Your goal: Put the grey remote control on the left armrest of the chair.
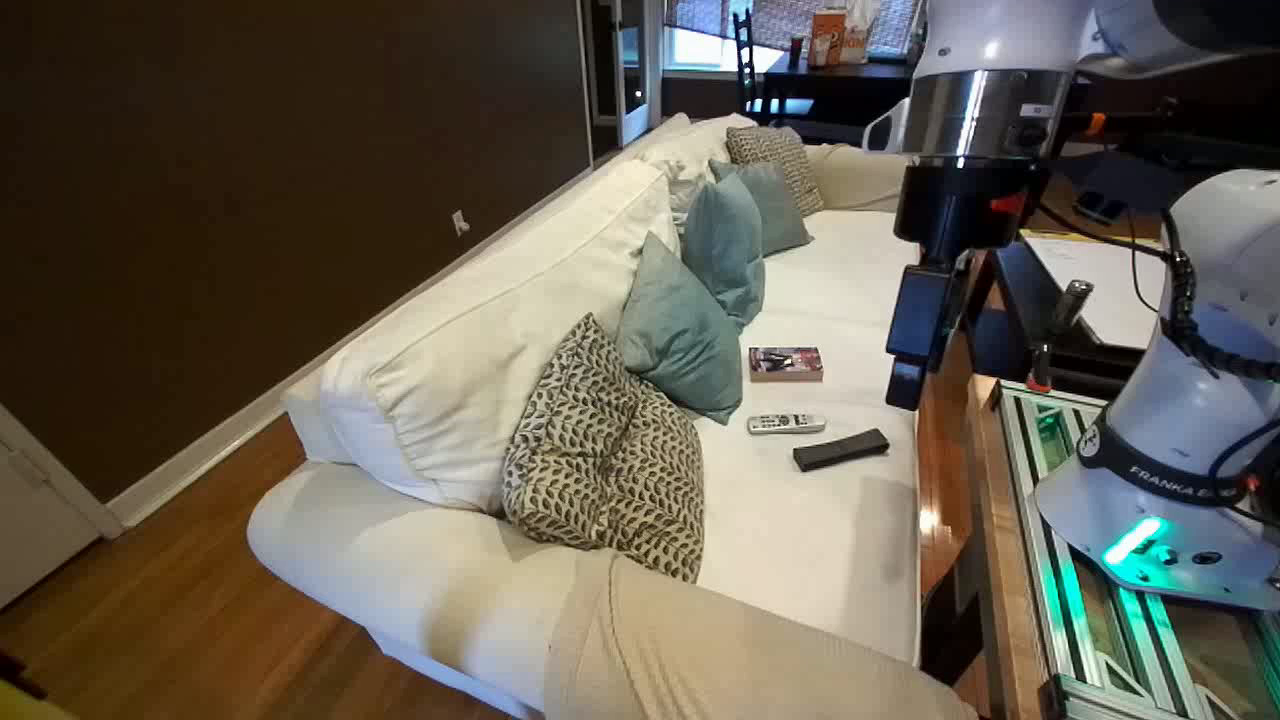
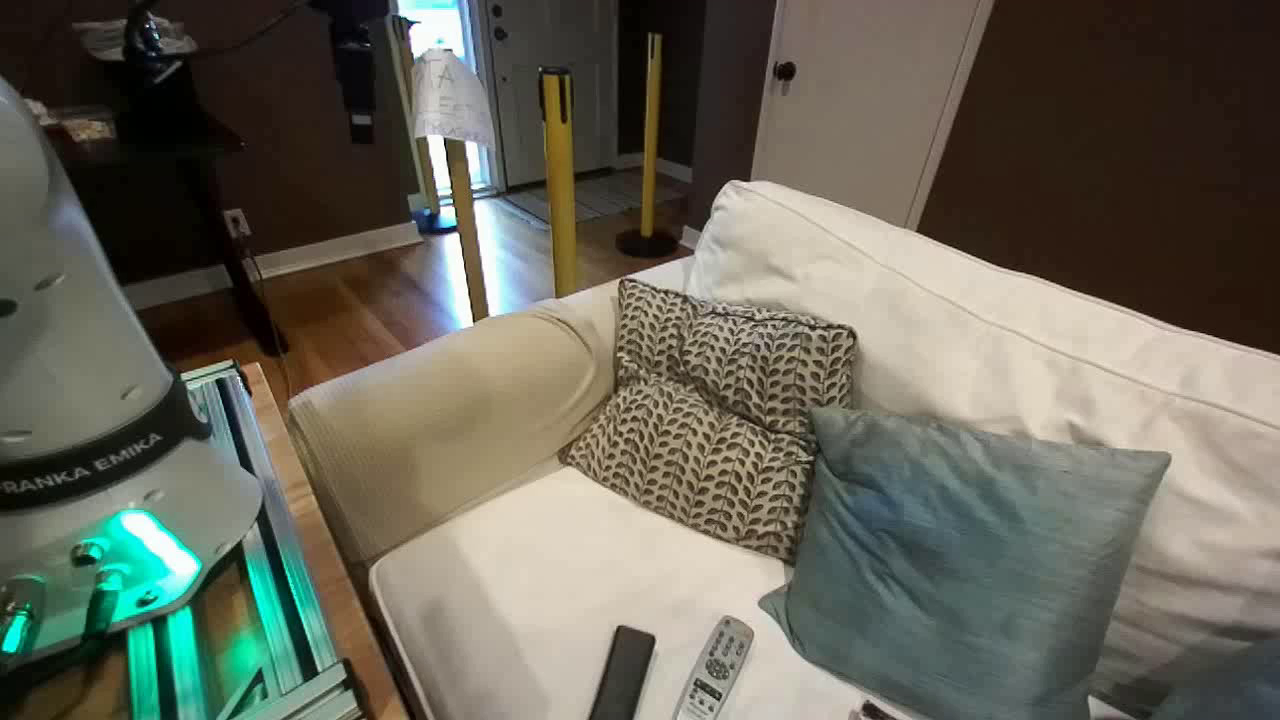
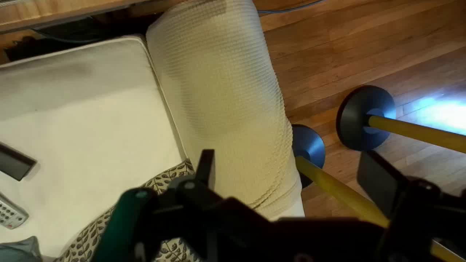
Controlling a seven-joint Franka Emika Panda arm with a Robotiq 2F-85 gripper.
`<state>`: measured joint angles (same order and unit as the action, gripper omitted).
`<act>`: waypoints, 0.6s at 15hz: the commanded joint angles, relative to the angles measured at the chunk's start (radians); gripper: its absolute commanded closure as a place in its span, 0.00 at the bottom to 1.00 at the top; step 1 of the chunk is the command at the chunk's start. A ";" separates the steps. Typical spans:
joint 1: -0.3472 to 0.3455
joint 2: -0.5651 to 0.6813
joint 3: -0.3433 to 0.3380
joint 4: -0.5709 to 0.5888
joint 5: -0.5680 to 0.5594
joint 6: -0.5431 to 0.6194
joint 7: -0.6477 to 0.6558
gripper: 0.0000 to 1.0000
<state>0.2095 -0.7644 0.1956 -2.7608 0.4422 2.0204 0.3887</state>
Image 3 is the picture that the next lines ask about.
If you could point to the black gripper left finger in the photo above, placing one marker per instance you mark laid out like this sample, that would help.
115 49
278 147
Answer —
205 166

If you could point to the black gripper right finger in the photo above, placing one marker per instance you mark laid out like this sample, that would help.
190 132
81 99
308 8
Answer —
380 180

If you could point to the black remote control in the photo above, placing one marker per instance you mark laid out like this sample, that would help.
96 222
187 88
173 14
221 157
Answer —
14 163

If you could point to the white sofa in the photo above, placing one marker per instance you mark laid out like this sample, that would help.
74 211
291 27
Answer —
136 110

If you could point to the teal cushion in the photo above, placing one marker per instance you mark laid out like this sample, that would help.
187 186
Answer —
21 250

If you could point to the yellow post black base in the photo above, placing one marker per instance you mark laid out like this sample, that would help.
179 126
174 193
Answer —
426 224
367 116

